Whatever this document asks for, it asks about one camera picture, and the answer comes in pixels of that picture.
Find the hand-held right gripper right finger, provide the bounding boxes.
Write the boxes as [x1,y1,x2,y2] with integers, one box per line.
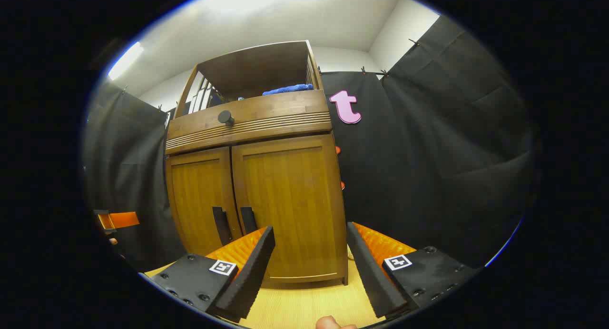
[346,221,479,319]

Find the white upright books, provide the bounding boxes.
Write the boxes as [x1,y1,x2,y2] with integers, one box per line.
[190,77,213,113]

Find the black backdrop cloth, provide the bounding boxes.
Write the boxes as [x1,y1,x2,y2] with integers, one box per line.
[83,16,536,272]

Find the wooden shoe cabinet door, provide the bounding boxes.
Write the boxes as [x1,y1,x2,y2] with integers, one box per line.
[232,133,348,284]
[166,147,243,256]

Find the wooden double-door shoe cabinet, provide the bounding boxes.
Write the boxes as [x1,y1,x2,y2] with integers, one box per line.
[164,40,349,287]

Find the black door handle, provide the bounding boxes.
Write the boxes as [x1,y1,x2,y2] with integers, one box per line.
[240,206,258,235]
[212,206,234,246]

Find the blue folded cloth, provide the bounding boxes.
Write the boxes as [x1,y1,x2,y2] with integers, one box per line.
[262,84,314,96]

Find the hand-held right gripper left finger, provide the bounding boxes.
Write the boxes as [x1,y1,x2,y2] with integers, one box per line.
[151,226,276,320]

